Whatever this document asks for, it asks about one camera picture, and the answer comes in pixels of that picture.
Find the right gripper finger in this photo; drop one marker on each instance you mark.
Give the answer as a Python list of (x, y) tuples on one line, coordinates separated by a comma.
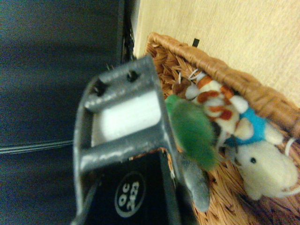
[(122, 150)]

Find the green toy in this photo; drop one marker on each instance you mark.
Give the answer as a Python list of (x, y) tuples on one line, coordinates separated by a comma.
[(192, 126)]

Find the grey mouse toy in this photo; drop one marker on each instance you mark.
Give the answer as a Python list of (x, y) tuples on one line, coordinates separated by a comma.
[(197, 185)]

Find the white and orange toy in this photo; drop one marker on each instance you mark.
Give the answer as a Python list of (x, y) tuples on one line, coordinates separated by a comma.
[(218, 100)]

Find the white toy with blue hat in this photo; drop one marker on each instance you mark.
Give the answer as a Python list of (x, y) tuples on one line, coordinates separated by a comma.
[(257, 164)]

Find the curtain stand pole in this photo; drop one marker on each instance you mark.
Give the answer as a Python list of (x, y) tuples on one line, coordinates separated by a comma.
[(35, 147)]

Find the brown wicker basket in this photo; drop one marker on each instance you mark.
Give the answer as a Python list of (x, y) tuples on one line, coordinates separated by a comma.
[(234, 68)]

